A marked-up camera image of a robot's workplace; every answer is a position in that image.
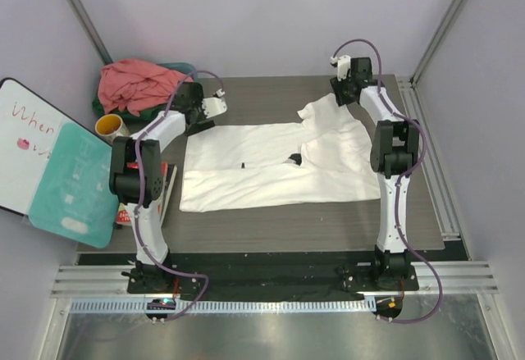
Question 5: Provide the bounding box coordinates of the white t shirt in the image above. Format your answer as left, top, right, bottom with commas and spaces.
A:
180, 93, 380, 212

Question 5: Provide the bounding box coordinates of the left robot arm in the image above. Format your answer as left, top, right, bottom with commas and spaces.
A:
109, 81, 214, 294

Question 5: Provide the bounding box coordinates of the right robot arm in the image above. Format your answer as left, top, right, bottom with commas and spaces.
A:
331, 55, 419, 290

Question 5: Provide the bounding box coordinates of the green t shirt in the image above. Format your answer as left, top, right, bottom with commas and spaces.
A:
92, 97, 166, 123

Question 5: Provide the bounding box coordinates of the teal laundry basket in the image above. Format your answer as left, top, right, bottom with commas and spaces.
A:
159, 62, 196, 75

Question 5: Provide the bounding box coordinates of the pink t shirt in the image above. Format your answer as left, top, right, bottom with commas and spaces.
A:
97, 59, 185, 116

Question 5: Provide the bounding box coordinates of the yellow inside mug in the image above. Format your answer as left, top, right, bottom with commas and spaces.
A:
94, 114, 130, 144

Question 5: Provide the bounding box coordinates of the red book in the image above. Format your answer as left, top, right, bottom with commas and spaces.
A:
115, 162, 177, 227

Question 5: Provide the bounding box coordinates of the teal mat sheet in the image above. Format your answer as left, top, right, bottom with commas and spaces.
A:
27, 122, 119, 248

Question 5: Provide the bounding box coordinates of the whiteboard with red writing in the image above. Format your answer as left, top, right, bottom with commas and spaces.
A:
0, 78, 71, 215

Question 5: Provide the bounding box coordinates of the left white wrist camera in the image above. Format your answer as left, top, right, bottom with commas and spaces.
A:
202, 97, 227, 118

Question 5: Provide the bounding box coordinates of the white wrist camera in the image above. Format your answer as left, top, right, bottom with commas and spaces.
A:
330, 55, 352, 81
202, 97, 227, 118

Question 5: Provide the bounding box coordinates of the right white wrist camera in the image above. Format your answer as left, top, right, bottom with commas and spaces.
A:
330, 55, 352, 81

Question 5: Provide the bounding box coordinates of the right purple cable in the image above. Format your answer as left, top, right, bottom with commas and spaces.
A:
331, 39, 444, 323

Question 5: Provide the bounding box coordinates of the purple cable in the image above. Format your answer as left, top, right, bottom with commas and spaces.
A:
331, 39, 444, 323
134, 70, 226, 321

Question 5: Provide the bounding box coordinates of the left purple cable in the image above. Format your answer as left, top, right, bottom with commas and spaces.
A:
134, 70, 226, 321

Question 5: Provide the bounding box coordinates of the right corner aluminium post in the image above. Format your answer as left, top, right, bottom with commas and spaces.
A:
410, 0, 468, 86

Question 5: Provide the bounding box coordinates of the corner aluminium post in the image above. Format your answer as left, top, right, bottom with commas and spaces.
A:
66, 0, 112, 65
410, 0, 468, 86

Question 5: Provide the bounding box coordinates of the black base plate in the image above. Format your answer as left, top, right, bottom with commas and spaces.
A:
126, 252, 420, 295

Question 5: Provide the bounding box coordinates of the left corner aluminium post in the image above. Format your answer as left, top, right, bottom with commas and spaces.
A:
66, 0, 112, 65

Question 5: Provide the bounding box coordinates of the white slotted cable duct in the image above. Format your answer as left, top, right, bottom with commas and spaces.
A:
71, 297, 377, 314

